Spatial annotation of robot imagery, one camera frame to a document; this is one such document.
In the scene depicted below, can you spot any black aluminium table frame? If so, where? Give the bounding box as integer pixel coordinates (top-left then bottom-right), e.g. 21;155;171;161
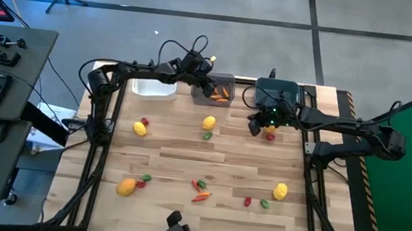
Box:
42;57;374;231

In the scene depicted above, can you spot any white paper sheet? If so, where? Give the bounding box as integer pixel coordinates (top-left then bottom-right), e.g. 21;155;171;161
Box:
26;102;78;155

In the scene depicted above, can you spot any yellow toy lemon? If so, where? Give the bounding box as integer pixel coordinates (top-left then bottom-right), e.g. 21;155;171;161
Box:
131;121;149;138
201;115;217;132
272;182;290;202

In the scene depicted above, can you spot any orange toy mango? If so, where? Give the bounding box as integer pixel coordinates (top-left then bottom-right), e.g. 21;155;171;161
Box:
115;177;137;198

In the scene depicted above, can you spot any white plastic basket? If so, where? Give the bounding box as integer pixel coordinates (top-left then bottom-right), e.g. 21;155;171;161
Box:
131;77;178;103

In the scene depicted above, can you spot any grey translucent plastic basket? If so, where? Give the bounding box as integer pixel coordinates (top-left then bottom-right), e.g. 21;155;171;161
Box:
189;70;238;109

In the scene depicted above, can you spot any black floor cable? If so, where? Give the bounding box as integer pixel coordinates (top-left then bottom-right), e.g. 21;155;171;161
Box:
42;56;85;108

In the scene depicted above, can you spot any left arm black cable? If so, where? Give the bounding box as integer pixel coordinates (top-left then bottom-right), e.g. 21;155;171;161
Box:
78;23;210;97

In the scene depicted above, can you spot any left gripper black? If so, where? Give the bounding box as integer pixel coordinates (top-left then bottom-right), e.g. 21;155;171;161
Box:
178;51;221;98

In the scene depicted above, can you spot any dark teal plastic basket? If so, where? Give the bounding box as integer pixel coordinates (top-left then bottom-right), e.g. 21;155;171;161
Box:
253;76;303;112

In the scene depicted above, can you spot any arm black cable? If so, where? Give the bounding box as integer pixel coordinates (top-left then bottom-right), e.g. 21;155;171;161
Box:
78;23;210;97
239;82;404;126

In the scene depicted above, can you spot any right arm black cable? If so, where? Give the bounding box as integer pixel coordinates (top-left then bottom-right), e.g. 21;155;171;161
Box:
239;82;404;126

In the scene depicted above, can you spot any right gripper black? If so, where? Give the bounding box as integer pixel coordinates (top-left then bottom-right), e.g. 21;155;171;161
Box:
246;96;301;141

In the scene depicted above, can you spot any black desk caster wheel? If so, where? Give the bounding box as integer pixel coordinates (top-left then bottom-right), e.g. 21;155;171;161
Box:
3;191;20;208

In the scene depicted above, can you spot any green screen panel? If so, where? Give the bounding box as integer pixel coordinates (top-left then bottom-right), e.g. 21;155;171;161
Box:
349;74;412;231

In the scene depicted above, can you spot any dark grey desk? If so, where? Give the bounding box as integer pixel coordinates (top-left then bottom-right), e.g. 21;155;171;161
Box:
0;25;60;217

